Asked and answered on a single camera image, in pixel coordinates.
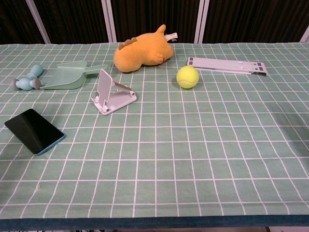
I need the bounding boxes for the white folding phone stand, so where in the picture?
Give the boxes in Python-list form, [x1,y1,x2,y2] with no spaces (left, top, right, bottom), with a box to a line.
[91,69,137,116]

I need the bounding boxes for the yellow tennis ball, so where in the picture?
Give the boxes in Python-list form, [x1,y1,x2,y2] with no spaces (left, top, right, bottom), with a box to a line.
[176,65,200,90]

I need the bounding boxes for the black smartphone blue case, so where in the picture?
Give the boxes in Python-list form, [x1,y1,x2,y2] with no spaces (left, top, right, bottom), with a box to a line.
[4,108,65,156]

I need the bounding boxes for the dark curtain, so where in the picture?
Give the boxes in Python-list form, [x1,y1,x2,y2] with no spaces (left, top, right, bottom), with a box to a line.
[0,0,309,45]

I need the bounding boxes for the orange plush toy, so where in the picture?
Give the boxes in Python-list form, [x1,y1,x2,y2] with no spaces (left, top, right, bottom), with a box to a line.
[113,24,179,73]

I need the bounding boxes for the green checkered tablecloth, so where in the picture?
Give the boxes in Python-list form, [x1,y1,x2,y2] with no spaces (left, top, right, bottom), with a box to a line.
[0,42,309,229]

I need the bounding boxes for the white folded laptop stand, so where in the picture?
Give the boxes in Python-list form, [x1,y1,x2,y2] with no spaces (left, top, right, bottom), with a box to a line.
[187,57,269,77]

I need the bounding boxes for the pale green plastic scoop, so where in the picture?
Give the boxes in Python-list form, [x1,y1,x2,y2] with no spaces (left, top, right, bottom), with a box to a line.
[40,60,107,90]

